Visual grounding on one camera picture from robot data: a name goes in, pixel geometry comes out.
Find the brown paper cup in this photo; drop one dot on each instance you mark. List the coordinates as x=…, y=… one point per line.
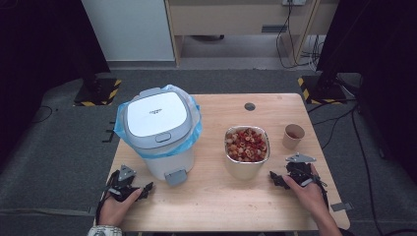
x=291, y=141

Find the person's right hand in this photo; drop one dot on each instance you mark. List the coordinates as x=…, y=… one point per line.
x=309, y=196

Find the pile of pasta pieces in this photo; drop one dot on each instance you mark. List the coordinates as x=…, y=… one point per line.
x=246, y=146

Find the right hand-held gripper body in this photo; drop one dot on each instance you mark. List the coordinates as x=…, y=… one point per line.
x=300, y=170

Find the grey table grommet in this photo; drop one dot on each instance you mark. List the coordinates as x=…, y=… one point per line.
x=250, y=106

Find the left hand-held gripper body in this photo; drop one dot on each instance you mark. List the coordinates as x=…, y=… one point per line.
x=124, y=183

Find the black tape marks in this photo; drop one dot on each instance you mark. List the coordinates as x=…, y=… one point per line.
x=109, y=131

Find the white cabinet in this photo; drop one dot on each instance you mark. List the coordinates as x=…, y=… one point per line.
x=131, y=26

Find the white wall socket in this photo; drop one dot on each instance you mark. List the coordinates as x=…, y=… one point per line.
x=294, y=2

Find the blue trash bag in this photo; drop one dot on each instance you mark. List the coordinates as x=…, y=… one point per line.
x=170, y=152

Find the person's left hand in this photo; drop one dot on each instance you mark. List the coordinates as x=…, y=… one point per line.
x=114, y=211

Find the black stand with striped base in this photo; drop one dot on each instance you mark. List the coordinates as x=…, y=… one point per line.
x=323, y=90
x=98, y=93

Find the black curtain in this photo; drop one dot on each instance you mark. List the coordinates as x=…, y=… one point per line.
x=32, y=65
x=387, y=65

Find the grey tape strip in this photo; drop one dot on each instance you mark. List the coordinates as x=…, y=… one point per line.
x=341, y=206
x=91, y=210

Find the metal food container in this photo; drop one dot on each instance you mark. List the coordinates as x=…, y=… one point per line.
x=244, y=170

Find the white pedal trash can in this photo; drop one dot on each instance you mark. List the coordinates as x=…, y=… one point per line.
x=157, y=114

